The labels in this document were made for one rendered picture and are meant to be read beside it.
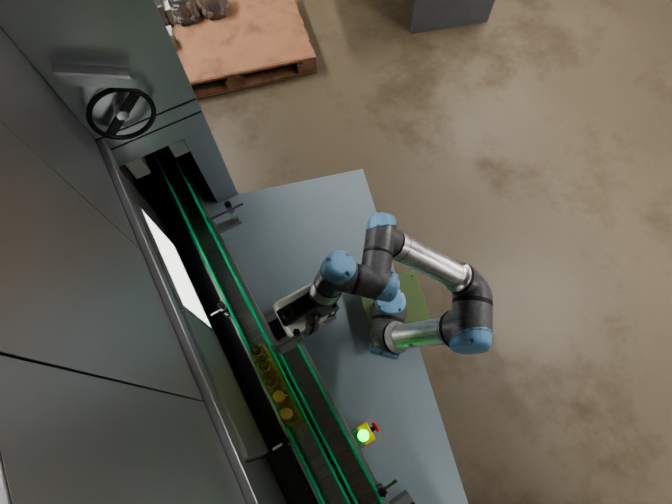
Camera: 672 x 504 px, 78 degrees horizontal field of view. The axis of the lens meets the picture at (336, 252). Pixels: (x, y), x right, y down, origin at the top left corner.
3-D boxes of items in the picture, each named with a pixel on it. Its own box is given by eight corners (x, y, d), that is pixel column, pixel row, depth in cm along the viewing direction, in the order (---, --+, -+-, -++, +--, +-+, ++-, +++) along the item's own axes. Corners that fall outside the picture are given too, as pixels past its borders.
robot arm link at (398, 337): (391, 324, 166) (502, 303, 121) (386, 362, 160) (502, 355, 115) (366, 316, 161) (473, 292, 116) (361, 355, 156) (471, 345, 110)
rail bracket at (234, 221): (216, 233, 196) (201, 210, 175) (248, 218, 199) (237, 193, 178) (220, 241, 194) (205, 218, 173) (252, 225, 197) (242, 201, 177)
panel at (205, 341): (167, 247, 172) (129, 206, 141) (174, 244, 172) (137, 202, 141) (261, 456, 140) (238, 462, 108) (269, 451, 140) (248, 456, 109)
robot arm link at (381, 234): (501, 270, 126) (387, 204, 100) (501, 305, 122) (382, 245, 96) (469, 276, 135) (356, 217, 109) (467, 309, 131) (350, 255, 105)
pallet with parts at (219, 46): (297, 3, 379) (292, -42, 343) (318, 78, 340) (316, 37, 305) (145, 27, 368) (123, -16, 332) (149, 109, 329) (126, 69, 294)
